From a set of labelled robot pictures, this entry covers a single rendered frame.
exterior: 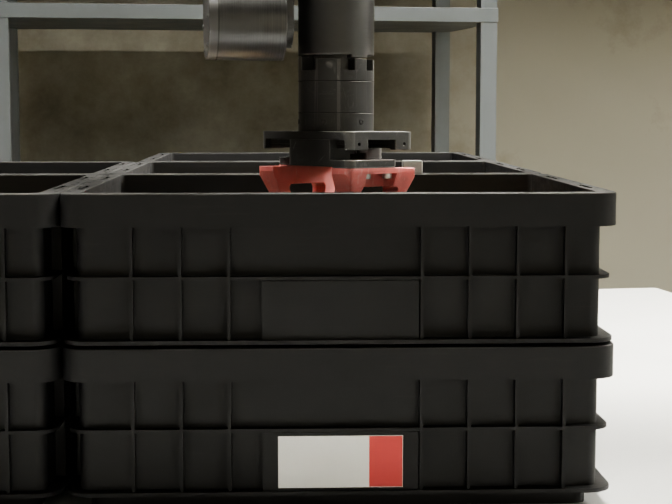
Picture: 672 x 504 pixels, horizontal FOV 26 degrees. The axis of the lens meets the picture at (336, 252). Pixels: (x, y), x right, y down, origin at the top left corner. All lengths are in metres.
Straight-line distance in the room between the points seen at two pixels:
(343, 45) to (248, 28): 0.07
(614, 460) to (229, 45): 0.47
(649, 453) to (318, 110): 0.42
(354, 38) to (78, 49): 2.84
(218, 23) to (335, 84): 0.10
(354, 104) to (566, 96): 3.04
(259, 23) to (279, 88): 2.86
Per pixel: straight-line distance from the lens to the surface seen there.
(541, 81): 4.08
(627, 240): 4.19
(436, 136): 3.82
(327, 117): 1.07
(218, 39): 1.07
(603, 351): 1.07
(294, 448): 1.06
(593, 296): 1.07
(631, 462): 1.23
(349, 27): 1.08
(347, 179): 1.04
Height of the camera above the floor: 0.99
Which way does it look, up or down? 6 degrees down
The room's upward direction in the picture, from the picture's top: straight up
